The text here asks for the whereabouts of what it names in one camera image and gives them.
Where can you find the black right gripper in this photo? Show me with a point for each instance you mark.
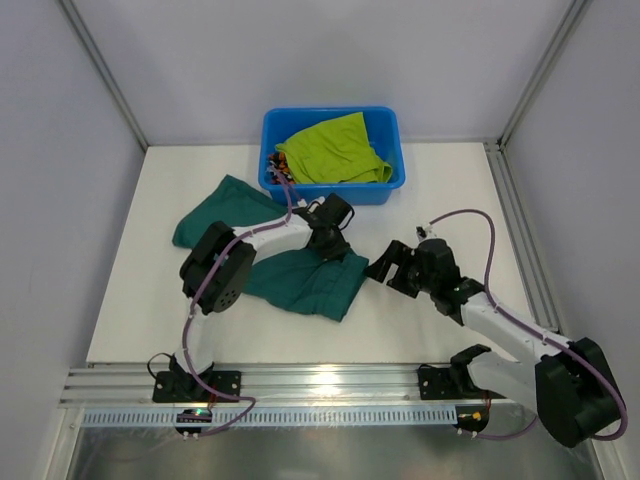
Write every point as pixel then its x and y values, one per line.
pixel 401 270

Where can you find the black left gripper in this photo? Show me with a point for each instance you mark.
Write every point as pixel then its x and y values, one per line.
pixel 329 245

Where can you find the dark green shorts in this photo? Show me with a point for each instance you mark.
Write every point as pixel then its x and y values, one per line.
pixel 297 281

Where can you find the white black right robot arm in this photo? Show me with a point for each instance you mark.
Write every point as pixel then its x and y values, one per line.
pixel 567 384

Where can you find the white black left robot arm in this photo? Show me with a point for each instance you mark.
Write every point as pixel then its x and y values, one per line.
pixel 218 267

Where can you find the orange black patterned shorts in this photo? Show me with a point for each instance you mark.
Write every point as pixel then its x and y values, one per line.
pixel 278 169

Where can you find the lime green shorts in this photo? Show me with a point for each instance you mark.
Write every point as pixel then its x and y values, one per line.
pixel 335 151

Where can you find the blue plastic bin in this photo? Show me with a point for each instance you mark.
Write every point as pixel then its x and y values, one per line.
pixel 281 123

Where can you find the right controller board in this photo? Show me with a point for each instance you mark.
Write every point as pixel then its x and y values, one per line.
pixel 471 420

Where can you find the controller board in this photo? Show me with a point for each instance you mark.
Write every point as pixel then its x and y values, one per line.
pixel 193 422
pixel 471 420

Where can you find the left controller board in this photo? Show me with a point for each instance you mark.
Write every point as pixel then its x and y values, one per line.
pixel 193 422

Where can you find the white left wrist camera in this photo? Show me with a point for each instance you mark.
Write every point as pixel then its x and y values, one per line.
pixel 317 207

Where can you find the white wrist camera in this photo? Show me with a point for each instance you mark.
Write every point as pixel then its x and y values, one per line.
pixel 425 232
pixel 317 207

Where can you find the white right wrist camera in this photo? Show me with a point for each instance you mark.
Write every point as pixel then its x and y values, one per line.
pixel 425 232

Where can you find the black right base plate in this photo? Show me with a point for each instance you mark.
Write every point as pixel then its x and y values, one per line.
pixel 449 383

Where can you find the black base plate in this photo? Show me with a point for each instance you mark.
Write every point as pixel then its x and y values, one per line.
pixel 449 383
pixel 225 387

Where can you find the right side aluminium rail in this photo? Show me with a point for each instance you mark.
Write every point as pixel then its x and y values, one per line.
pixel 536 285

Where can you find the grey slotted cable duct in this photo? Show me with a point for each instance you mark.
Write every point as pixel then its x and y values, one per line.
pixel 270 416

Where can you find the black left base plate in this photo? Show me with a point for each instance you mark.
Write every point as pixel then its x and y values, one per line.
pixel 225 387

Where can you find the aluminium mounting rail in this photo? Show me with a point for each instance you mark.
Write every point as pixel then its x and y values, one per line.
pixel 286 385

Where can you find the right aluminium frame post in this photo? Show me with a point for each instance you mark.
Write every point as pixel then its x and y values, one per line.
pixel 543 69

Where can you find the aluminium frame post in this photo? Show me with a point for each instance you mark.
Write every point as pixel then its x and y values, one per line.
pixel 89 45
pixel 543 69

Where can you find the left aluminium frame post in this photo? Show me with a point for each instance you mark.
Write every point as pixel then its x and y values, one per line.
pixel 89 45

